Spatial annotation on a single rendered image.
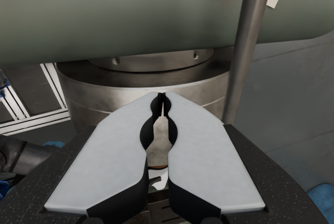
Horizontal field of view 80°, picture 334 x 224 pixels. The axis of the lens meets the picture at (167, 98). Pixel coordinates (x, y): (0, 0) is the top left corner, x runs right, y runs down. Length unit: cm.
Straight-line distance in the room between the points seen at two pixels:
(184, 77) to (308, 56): 208
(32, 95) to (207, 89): 128
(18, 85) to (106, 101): 121
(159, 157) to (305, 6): 24
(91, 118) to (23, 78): 115
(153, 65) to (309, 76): 222
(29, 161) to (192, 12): 50
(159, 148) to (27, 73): 119
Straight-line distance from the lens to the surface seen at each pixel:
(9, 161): 58
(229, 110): 17
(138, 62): 27
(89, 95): 26
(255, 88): 205
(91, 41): 20
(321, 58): 242
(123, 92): 23
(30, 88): 143
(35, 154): 58
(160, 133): 26
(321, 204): 394
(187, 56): 28
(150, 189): 86
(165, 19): 19
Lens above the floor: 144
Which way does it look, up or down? 58 degrees down
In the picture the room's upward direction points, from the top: 153 degrees clockwise
